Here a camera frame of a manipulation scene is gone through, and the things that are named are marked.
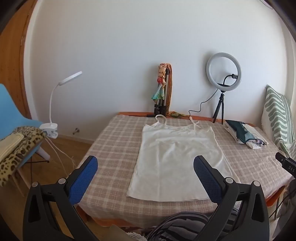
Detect green striped pillow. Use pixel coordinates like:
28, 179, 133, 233
261, 85, 296, 158

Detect beige plaid blanket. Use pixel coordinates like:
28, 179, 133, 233
76, 115, 293, 229

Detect white tank top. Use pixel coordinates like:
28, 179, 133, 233
126, 114, 241, 202

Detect leopard print cloth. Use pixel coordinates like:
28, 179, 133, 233
0, 126, 47, 187

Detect cream folded cloth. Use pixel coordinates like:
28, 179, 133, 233
0, 133, 25, 161

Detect orange leaf-print bed sheet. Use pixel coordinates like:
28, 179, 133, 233
74, 112, 286, 229

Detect folded teal printed garment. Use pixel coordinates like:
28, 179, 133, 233
225, 120, 255, 142

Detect white ring light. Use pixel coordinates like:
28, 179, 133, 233
206, 52, 242, 91

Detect person's striped grey clothing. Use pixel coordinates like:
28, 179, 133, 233
146, 209, 243, 241

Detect white lamp cable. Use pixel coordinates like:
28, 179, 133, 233
46, 137, 77, 177

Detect colourful floral scarf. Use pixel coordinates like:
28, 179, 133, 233
151, 62, 185, 118

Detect folded dark green clothes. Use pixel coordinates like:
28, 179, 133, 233
223, 122, 269, 149

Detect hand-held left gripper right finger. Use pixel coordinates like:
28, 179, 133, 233
193, 155, 270, 241

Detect black power cable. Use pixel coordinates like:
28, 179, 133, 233
188, 90, 219, 121

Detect folded grey tripod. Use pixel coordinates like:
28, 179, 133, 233
154, 68, 173, 115

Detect wooden door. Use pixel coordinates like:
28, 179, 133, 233
0, 0, 40, 119

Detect blue chair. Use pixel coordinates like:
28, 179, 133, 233
0, 83, 51, 176

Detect black ring light tripod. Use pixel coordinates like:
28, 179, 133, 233
212, 89, 226, 125

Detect white clip-on desk lamp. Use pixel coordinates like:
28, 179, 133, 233
39, 71, 83, 139

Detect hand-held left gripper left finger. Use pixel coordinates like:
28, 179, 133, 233
23, 156, 102, 241

